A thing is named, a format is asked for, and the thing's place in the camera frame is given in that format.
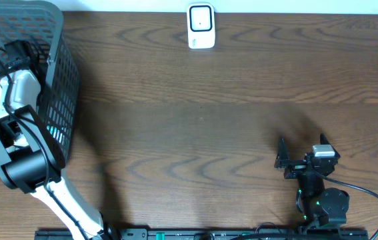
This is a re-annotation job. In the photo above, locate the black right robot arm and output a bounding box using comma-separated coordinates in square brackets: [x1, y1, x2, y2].
[274, 134, 349, 234]

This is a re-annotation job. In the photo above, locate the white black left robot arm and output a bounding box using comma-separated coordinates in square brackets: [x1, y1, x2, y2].
[0, 68, 118, 239]

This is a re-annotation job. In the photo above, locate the grey plastic mesh basket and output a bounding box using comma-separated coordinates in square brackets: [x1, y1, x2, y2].
[0, 0, 81, 177]

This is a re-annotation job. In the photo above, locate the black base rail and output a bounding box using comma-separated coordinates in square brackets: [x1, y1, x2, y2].
[34, 227, 369, 240]

